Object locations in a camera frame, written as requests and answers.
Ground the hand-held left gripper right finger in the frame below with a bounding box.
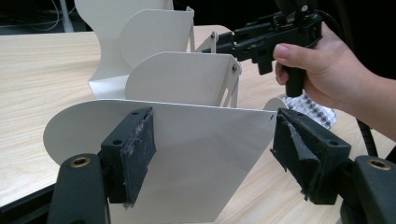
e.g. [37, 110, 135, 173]
[270, 107, 396, 224]

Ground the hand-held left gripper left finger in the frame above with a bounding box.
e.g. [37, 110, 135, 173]
[46, 106, 157, 224]

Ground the white cloth with dark pattern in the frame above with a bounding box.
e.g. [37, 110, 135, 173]
[284, 91, 338, 130]

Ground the white metal table frame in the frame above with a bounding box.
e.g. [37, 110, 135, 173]
[59, 0, 76, 33]

